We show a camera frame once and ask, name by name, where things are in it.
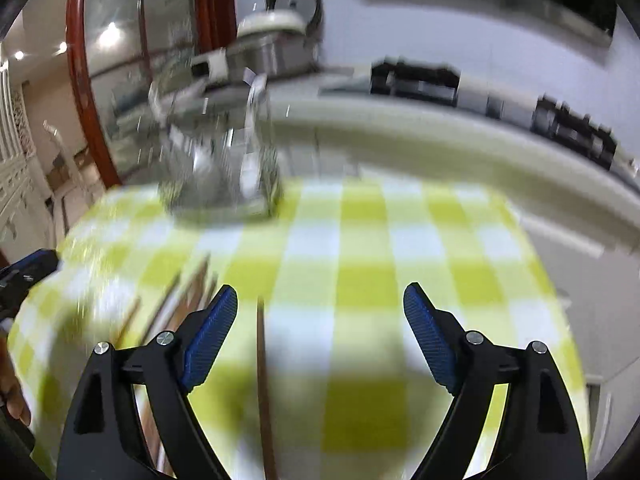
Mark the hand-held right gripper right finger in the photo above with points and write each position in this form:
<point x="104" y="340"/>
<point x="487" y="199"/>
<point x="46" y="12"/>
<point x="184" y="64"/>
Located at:
<point x="427" y="340"/>

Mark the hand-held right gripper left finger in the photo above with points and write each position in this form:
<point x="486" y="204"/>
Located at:
<point x="212" y="340"/>

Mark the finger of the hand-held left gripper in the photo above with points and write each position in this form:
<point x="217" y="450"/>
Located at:
<point x="30" y="265"/>

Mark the person's left hand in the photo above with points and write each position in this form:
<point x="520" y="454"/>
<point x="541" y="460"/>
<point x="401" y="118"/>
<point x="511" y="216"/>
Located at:
<point x="10" y="380"/>

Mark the white carved cabinet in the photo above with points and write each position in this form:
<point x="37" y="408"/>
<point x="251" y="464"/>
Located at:
<point x="15" y="170"/>

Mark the green white checkered tablecloth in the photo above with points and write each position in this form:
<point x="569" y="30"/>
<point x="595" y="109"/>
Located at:
<point x="360" y="270"/>

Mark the white chair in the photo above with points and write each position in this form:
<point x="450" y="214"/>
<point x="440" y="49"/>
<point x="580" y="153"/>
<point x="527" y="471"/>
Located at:
<point x="60" y="150"/>

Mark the white stone kitchen counter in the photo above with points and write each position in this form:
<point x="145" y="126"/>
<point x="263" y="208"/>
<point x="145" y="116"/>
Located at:
<point x="450" y="130"/>

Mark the black burner grate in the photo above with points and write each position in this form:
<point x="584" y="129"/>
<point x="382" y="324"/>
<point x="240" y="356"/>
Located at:
<point x="575" y="132"/>
<point x="415" y="82"/>

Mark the glass sliding door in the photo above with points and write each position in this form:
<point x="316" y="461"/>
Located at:
<point x="125" y="25"/>

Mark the black glass cooktop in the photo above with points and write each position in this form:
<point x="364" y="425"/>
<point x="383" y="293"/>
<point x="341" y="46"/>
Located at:
<point x="350" y="87"/>

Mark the small white appliance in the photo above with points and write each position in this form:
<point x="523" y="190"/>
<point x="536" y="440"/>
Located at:
<point x="215" y="65"/>

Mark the white-lidded steel appliance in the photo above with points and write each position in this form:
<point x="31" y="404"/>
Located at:
<point x="280" y="22"/>

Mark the steel range hood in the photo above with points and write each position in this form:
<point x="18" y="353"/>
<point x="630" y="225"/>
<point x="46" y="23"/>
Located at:
<point x="500" y="0"/>

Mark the red wooden door frame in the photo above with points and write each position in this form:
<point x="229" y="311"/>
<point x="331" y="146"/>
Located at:
<point x="82" y="85"/>
<point x="215" y="0"/>

